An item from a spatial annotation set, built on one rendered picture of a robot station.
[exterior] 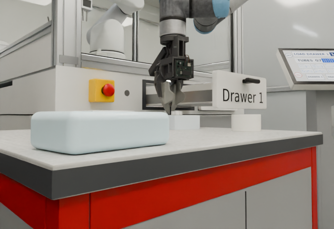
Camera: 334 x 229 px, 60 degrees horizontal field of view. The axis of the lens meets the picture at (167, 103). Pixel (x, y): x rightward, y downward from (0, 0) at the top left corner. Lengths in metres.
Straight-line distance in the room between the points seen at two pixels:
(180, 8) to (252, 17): 2.21
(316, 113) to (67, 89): 1.39
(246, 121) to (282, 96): 2.04
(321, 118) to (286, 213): 1.28
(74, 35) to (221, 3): 0.45
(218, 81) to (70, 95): 0.45
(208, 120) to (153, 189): 1.03
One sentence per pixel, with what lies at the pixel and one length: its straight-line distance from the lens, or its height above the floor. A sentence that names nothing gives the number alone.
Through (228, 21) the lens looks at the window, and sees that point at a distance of 1.59.
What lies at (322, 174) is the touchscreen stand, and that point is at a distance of 1.90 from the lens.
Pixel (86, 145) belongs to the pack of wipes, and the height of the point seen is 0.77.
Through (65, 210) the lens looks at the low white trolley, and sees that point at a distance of 0.28.
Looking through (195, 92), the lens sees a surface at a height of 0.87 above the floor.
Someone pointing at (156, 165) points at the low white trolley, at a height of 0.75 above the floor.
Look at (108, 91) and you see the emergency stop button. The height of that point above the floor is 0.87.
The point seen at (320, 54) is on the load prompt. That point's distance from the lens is 1.96.
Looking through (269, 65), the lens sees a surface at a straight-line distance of 2.81.
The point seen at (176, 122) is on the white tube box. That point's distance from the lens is 0.75.
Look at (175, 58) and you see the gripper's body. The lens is 0.77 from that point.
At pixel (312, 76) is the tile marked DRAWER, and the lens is 1.77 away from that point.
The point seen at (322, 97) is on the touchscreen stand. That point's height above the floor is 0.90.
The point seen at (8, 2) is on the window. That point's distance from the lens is 1.52.
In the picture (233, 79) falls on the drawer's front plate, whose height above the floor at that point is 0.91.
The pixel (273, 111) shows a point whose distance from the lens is 2.76.
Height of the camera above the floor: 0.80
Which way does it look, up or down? 2 degrees up
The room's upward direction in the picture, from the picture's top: straight up
